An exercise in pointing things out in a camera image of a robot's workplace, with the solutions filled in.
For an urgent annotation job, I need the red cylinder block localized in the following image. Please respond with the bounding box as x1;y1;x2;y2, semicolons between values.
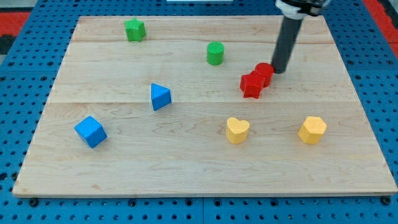
254;63;274;88

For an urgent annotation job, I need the blue cube block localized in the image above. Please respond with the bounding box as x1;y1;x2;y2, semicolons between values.
74;116;108;149

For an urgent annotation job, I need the light wooden board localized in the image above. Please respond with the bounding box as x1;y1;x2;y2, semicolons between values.
12;16;397;198

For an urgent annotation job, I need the red star block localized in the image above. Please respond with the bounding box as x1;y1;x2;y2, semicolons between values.
239;71;266;99

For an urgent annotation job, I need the green star block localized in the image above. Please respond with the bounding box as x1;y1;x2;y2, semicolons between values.
124;18;146;42

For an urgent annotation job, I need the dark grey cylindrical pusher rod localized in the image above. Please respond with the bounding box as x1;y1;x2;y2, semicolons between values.
271;16;303;74

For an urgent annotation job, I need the yellow heart block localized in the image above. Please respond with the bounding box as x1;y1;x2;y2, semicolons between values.
226;117;250;144

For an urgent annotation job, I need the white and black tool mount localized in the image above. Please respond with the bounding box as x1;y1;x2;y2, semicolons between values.
275;0;331;19

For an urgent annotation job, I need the blue triangle block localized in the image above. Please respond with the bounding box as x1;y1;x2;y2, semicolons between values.
150;83;172;111

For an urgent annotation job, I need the green cylinder block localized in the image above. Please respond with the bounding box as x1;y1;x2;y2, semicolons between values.
206;42;224;65

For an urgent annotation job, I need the yellow hexagon block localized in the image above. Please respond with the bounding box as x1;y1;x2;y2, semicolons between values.
298;116;328;144

